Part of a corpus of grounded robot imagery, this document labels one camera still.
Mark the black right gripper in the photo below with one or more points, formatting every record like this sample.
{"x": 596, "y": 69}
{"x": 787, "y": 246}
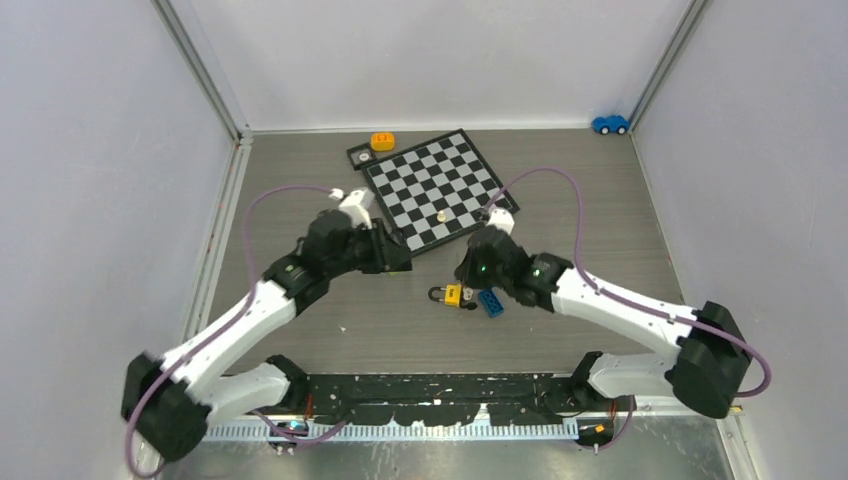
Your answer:
{"x": 467, "y": 275}

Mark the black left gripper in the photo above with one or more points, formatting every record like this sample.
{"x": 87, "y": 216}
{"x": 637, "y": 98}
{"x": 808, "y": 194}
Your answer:
{"x": 386, "y": 253}

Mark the yellow padlock black shackle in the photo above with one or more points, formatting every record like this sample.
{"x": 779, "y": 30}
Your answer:
{"x": 449, "y": 295}

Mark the silver keys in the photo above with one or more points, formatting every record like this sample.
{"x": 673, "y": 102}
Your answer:
{"x": 467, "y": 301}

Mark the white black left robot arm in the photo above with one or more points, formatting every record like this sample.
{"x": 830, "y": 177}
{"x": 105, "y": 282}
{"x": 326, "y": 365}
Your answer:
{"x": 172, "y": 401}

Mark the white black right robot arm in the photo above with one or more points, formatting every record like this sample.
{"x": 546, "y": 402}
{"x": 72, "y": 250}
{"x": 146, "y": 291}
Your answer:
{"x": 696, "y": 355}

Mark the blue toy brick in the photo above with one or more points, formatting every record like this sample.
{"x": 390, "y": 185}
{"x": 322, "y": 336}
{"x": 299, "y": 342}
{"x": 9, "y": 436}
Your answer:
{"x": 490, "y": 303}

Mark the black white chessboard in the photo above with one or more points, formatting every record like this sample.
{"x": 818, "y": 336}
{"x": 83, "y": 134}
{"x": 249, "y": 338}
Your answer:
{"x": 447, "y": 173}

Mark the small black square tray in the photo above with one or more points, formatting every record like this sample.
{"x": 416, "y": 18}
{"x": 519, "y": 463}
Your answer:
{"x": 360, "y": 155}

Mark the orange toy block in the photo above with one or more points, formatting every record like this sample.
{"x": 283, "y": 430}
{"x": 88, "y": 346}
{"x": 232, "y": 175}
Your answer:
{"x": 382, "y": 141}

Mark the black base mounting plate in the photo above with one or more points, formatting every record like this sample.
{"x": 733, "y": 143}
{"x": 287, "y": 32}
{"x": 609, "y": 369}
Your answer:
{"x": 441, "y": 400}

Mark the blue toy car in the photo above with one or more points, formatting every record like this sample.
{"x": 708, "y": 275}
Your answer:
{"x": 605, "y": 125}

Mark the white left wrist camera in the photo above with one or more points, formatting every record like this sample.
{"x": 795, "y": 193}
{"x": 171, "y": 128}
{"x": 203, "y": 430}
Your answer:
{"x": 355, "y": 204}

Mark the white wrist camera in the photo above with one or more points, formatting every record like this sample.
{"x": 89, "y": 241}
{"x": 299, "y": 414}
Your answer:
{"x": 355, "y": 204}
{"x": 500, "y": 219}

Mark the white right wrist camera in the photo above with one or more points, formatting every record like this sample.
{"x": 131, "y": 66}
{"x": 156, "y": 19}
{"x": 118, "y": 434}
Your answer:
{"x": 500, "y": 219}

